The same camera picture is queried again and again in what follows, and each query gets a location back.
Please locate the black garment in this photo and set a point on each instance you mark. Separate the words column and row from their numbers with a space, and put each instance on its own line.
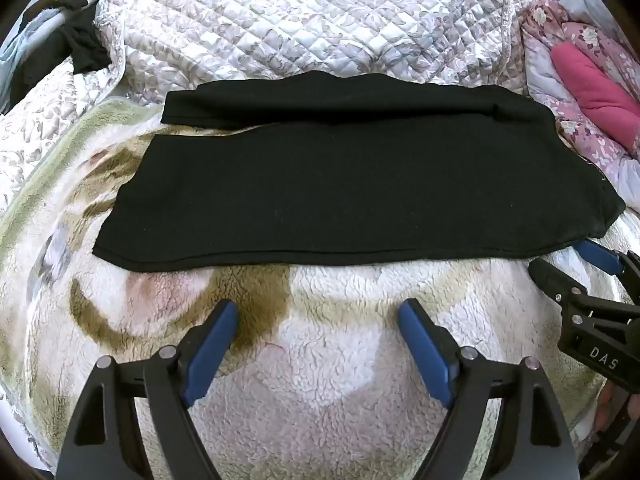
column 82, row 42

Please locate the light blue cloth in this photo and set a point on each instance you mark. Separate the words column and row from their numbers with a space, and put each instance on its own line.
column 20, row 55

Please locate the cream floral fleece blanket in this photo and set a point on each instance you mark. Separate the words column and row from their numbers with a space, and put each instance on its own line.
column 325, row 360

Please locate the pink floral quilt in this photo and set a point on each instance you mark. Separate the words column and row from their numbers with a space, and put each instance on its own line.
column 590, row 40

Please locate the person's right hand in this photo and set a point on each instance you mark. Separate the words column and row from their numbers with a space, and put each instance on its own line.
column 609, row 402

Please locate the black pants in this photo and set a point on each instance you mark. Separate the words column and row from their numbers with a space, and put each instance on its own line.
column 350, row 185

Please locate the quilted beige bedspread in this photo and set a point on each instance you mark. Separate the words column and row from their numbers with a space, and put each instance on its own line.
column 300, row 20

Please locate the pink pillow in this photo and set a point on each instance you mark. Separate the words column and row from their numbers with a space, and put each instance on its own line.
column 595, row 85

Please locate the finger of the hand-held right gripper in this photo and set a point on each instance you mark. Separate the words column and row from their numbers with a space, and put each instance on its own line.
column 597, row 256
column 555, row 280

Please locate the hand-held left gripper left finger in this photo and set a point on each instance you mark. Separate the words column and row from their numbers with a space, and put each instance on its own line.
column 215, row 350

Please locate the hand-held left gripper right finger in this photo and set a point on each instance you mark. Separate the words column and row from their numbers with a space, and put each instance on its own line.
column 425, row 350

